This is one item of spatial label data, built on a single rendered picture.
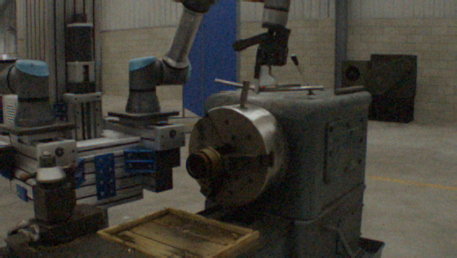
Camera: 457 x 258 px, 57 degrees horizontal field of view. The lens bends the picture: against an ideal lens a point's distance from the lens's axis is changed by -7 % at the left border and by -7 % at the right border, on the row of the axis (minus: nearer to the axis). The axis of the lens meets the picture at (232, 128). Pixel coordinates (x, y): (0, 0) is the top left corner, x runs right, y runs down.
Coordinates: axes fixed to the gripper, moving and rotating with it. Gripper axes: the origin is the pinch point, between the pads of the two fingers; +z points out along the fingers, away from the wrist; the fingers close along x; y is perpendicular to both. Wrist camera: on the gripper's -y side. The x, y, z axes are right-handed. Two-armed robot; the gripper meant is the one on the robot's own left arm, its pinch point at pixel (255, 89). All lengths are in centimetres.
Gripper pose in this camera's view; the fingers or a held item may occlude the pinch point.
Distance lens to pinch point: 138.3
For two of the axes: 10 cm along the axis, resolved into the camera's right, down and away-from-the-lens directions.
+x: 3.0, -2.1, 9.3
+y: 9.4, 2.2, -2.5
